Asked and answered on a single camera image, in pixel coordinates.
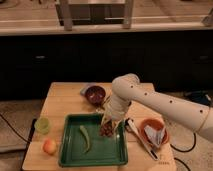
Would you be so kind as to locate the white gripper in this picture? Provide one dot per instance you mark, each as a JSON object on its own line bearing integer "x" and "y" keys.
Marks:
{"x": 116, "y": 109}

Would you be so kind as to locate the dark red grape bunch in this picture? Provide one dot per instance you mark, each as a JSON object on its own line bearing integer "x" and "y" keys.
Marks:
{"x": 106, "y": 130}

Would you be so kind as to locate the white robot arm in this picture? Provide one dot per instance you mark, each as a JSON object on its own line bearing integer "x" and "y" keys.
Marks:
{"x": 196, "y": 117}

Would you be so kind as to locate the green plastic tray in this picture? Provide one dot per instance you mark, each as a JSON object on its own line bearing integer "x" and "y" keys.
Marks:
{"x": 104, "y": 151}

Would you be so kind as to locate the yellow fruit piece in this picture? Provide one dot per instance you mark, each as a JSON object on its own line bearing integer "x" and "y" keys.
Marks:
{"x": 105, "y": 104}

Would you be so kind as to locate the dark purple bowl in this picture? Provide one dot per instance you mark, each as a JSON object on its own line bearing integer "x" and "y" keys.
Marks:
{"x": 95, "y": 95}

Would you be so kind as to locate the light blue plate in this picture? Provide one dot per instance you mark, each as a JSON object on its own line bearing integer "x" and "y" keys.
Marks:
{"x": 84, "y": 89}

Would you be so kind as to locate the green chili pepper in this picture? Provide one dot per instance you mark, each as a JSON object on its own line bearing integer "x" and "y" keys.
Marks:
{"x": 85, "y": 134}

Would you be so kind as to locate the orange bowl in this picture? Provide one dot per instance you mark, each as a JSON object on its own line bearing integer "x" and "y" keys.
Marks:
{"x": 156, "y": 124}

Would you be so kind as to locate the grey crumpled cloth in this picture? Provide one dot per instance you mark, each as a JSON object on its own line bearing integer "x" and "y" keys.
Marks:
{"x": 156, "y": 137}

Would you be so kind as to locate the small green cup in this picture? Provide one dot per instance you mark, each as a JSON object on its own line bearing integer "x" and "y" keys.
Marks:
{"x": 42, "y": 125}

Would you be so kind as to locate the orange peach fruit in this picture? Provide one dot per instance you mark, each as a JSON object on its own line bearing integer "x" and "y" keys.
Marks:
{"x": 49, "y": 146}

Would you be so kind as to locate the wooden stool frame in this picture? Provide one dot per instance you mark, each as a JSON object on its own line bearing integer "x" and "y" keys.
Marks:
{"x": 94, "y": 12}

